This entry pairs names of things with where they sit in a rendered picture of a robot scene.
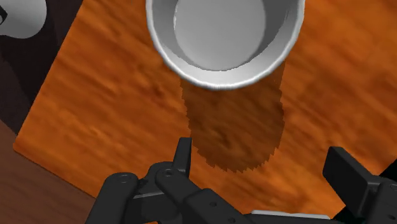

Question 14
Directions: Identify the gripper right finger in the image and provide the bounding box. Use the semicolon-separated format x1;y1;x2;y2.
322;146;397;224

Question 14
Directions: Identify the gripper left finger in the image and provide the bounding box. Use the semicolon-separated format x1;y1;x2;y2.
85;137;253;224

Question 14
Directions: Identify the white cup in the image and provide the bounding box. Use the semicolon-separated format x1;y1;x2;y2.
145;0;306;92

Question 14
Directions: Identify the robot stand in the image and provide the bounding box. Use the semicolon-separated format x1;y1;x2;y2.
0;0;85;136

